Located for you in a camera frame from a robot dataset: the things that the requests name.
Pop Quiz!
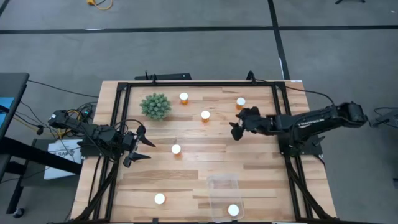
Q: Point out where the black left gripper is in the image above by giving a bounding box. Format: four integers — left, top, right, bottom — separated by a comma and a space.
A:
119, 124, 156, 169

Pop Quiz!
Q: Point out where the black control box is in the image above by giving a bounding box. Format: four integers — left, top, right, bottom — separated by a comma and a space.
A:
134, 70, 193, 81

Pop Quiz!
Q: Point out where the black aluminium table frame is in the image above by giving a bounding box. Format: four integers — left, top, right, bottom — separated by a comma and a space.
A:
70, 80, 338, 224

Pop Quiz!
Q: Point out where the black desk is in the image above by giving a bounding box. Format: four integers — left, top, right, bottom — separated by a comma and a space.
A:
0, 72, 83, 218

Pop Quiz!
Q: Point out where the green potted artificial plant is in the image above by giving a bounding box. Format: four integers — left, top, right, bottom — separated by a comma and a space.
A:
139, 92, 172, 121

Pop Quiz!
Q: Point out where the white printed box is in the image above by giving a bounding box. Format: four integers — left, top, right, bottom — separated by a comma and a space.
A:
43, 139, 83, 181

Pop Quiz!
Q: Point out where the black cable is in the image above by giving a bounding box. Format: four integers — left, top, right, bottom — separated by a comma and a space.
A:
284, 85, 336, 106
27, 79, 100, 99

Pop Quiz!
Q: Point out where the blue flat object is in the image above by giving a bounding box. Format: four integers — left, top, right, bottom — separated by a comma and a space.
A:
0, 96, 16, 126

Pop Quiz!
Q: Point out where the yellow cable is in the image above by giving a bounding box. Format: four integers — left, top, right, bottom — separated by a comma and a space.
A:
86, 0, 114, 11

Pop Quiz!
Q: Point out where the clear plastic basket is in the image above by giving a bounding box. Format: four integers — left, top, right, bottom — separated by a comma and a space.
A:
206, 173, 246, 223

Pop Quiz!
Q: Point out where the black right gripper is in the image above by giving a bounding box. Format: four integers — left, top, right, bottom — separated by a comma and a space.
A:
229, 106, 276, 142

